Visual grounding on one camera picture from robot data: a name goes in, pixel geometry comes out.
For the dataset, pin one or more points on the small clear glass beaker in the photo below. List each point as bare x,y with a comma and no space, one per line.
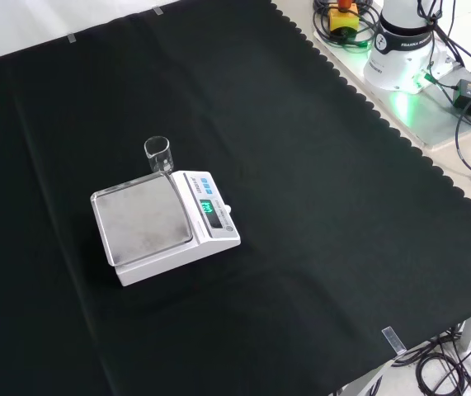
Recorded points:
158,156

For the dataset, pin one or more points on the black scalloped bench cloth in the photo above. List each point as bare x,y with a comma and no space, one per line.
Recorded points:
301,206

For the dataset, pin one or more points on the white electronic balance steel pan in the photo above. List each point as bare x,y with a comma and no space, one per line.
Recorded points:
165,231

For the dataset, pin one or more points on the yellow emergency stop button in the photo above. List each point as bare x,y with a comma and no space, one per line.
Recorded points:
343,18

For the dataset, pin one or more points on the large clear tape strip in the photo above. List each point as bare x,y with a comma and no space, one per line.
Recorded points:
394,340

